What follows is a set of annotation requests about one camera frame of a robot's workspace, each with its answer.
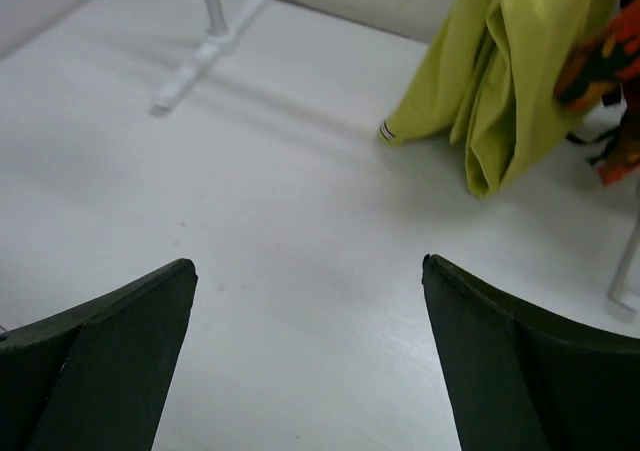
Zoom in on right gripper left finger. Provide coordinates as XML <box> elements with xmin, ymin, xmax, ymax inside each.
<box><xmin>1</xmin><ymin>259</ymin><xmax>197</xmax><ymax>450</ymax></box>

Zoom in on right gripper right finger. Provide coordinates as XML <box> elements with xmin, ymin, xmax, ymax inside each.
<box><xmin>422</xmin><ymin>254</ymin><xmax>639</xmax><ymax>450</ymax></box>

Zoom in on yellow-green trousers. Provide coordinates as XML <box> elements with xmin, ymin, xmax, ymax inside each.
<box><xmin>379</xmin><ymin>0</ymin><xmax>617</xmax><ymax>197</ymax></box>

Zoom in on white clothes rack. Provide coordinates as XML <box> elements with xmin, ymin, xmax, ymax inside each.
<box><xmin>149</xmin><ymin>0</ymin><xmax>639</xmax><ymax>321</ymax></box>

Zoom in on orange camouflage garment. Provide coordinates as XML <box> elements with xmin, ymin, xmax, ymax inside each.
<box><xmin>554</xmin><ymin>0</ymin><xmax>639</xmax><ymax>186</ymax></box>

